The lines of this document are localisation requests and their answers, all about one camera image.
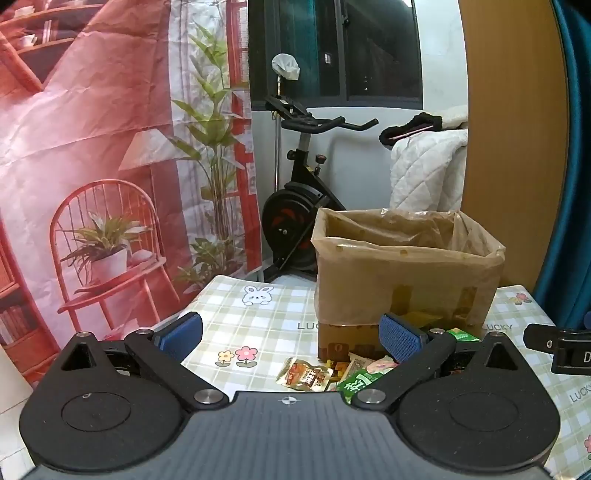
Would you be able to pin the beige pink snack packet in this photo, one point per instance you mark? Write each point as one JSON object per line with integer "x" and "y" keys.
{"x": 369, "y": 364}

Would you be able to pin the bright green snack packet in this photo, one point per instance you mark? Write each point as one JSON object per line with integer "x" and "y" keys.
{"x": 461, "y": 335}

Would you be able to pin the wooden board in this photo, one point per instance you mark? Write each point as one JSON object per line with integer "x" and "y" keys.
{"x": 508, "y": 138}

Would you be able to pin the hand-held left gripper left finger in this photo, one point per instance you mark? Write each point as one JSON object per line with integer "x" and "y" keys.
{"x": 178, "y": 331}

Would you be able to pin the orange brown snack packet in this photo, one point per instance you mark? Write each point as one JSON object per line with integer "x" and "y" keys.
{"x": 302, "y": 374}

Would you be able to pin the cardboard box with plastic liner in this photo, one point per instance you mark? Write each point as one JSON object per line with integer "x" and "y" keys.
{"x": 392, "y": 277}

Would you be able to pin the black exercise bike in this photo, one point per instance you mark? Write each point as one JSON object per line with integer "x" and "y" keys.
{"x": 295, "y": 217}

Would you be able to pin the white plastic bag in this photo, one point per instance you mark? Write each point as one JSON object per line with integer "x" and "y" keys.
{"x": 286, "y": 65}

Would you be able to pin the green snack bag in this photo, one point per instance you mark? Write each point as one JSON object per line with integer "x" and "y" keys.
{"x": 358, "y": 384}

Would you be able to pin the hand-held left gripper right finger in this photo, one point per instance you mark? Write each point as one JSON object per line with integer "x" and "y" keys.
{"x": 400, "y": 337}

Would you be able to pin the red printed backdrop cloth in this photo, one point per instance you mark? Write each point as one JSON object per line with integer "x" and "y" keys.
{"x": 92, "y": 115}

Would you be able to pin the white quilted blanket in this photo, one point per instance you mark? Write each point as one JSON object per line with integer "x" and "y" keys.
{"x": 425, "y": 170}

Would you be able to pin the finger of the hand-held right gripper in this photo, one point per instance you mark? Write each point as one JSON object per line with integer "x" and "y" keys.
{"x": 540, "y": 339}

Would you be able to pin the dark window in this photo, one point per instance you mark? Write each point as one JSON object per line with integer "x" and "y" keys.
{"x": 369, "y": 46}

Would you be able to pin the black garment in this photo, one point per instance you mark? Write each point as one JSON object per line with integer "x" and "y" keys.
{"x": 415, "y": 127}

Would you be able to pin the small yellow candy packet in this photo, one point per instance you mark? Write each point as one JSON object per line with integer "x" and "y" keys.
{"x": 339, "y": 369}

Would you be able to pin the checked tablecloth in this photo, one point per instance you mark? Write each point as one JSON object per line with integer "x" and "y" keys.
{"x": 258, "y": 323}

